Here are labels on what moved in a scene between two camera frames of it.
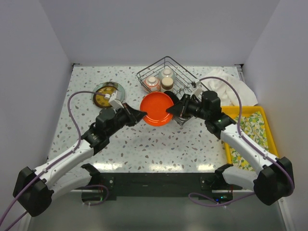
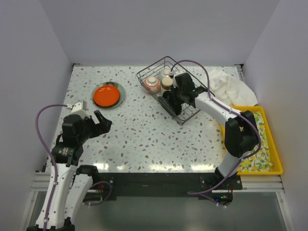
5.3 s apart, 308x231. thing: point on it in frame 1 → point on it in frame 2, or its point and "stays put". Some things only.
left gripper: (134, 116) → (103, 127)
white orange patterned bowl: (151, 84) stays put
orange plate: (155, 104) → (107, 96)
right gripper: (183, 105) → (173, 90)
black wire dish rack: (167, 76) stays put
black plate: (175, 100) stays put
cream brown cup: (167, 83) stays put
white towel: (228, 94) stays put
